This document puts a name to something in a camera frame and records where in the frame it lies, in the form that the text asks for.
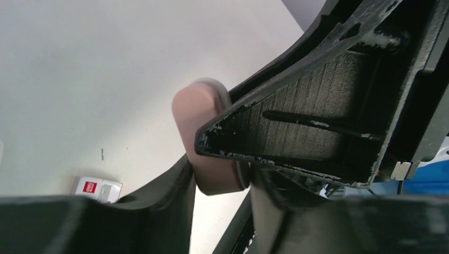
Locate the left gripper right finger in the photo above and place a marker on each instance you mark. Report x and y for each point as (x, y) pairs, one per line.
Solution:
(290, 219)

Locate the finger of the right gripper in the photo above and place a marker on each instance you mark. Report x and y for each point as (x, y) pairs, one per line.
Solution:
(363, 90)

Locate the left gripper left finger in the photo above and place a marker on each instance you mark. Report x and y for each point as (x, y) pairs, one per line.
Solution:
(156, 218)

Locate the red white staple box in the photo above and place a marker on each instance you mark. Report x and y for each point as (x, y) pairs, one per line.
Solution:
(101, 190)

